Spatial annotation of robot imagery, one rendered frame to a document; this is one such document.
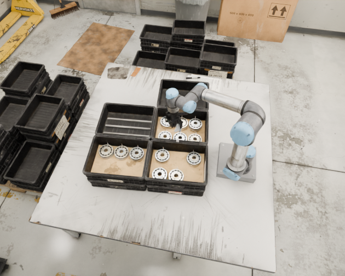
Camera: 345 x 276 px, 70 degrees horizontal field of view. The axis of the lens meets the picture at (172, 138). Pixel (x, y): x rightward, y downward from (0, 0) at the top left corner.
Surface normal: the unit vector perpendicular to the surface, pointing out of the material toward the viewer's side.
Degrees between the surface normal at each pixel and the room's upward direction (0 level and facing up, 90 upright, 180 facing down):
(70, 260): 0
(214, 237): 0
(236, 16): 76
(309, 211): 0
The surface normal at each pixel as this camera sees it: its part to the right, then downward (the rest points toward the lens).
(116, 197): 0.01, -0.55
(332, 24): -0.18, 0.82
